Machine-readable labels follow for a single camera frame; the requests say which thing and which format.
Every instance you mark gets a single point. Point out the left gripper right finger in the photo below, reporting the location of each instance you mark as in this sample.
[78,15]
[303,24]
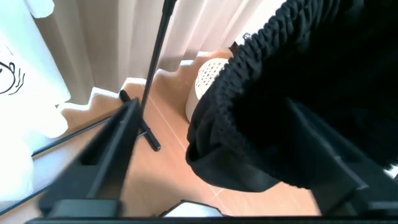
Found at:
[342,186]

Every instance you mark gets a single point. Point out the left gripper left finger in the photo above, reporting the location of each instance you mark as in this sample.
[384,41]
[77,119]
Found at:
[109,174]

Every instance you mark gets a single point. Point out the white garment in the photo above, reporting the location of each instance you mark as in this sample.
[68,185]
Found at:
[31,93]

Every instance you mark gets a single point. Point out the black garment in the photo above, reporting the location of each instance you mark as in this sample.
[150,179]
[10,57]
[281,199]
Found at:
[264,93]

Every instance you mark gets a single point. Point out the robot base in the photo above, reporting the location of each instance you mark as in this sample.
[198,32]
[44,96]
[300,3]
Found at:
[192,211]

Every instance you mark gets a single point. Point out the black clothes rack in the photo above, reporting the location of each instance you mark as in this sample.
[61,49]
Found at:
[158,46]

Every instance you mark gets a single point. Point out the white laundry basket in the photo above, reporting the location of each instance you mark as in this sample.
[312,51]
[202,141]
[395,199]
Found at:
[208,74]

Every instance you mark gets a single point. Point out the beige curtain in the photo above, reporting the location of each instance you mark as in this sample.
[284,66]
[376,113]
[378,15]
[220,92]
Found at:
[93,46]

